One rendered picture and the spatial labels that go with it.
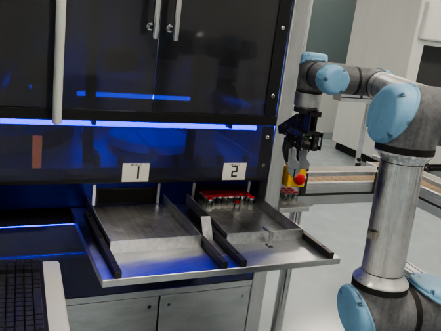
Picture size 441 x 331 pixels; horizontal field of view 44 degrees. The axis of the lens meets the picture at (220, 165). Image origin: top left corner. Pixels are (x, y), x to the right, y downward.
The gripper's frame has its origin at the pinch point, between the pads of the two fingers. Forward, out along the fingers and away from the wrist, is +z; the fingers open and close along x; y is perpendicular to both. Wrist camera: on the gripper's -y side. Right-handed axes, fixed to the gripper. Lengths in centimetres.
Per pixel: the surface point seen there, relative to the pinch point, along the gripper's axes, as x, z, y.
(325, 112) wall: 368, 69, -480
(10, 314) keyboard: -79, 26, 16
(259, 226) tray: -3.0, 21.1, -9.4
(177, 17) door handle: -33, -41, -19
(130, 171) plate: -42.1, 6.7, -25.1
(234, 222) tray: -9.6, 21.0, -14.1
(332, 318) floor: 93, 109, -77
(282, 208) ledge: 14.9, 21.5, -24.6
